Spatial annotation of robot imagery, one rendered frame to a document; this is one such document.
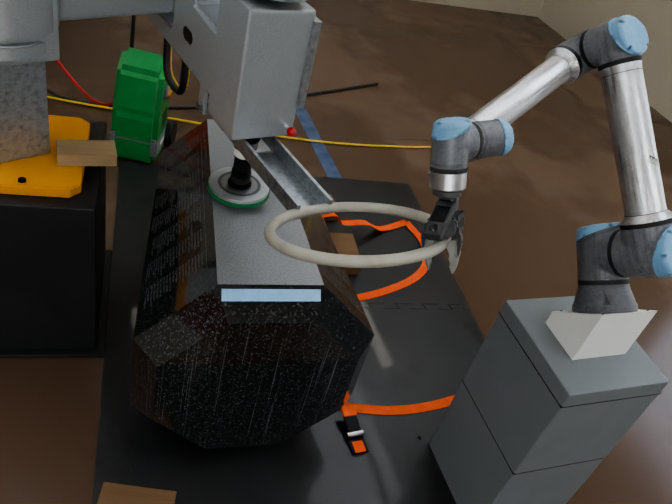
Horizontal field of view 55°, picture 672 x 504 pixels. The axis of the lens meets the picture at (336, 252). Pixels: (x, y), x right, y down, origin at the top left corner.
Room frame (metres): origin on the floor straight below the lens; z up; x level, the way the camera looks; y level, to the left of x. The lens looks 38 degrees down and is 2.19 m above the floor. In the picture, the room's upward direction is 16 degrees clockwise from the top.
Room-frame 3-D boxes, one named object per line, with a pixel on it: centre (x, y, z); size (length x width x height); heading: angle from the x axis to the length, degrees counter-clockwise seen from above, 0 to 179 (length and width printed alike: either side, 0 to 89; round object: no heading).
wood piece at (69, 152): (1.92, 0.97, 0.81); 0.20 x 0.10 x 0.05; 120
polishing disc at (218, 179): (1.89, 0.39, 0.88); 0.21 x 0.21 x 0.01
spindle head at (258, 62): (1.95, 0.45, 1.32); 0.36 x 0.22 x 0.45; 41
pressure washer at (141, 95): (3.24, 1.30, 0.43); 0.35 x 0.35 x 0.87; 7
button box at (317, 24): (1.92, 0.26, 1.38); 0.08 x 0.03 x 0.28; 41
